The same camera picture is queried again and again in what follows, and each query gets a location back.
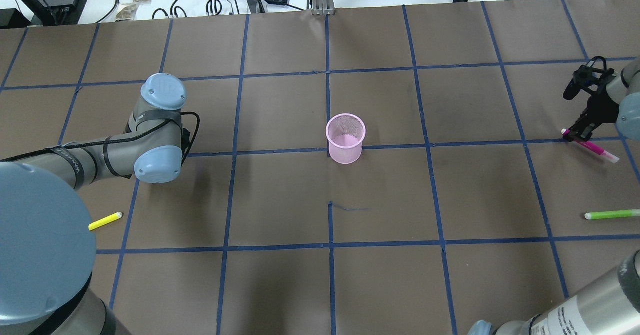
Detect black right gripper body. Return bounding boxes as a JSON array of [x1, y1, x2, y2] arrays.
[[563, 56, 623, 126]]

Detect pink mesh cup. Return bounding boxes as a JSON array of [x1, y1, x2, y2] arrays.
[[325, 113, 367, 165]]

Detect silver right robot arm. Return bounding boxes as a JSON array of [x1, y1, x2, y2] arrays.
[[469, 56, 640, 335]]

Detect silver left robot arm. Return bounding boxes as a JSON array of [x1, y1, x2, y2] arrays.
[[0, 73, 189, 335]]

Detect pink highlighter pen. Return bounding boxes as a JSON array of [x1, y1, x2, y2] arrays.
[[561, 128, 620, 164]]

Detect green highlighter pen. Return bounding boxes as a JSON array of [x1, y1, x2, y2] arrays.
[[583, 209, 640, 221]]

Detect yellow highlighter pen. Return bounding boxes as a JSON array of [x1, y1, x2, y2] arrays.
[[87, 212, 124, 231]]

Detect black camera stand base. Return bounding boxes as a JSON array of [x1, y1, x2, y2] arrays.
[[19, 0, 89, 26]]

